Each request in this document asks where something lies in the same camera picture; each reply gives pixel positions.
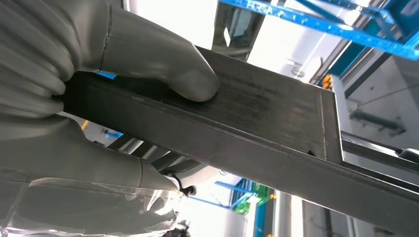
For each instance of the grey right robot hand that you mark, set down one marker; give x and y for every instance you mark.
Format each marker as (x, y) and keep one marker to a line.
(65, 163)

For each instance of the blue metal shelf rack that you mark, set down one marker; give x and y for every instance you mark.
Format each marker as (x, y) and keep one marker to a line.
(327, 27)

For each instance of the green plastic object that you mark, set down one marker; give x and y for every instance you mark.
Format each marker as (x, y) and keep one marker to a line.
(258, 194)

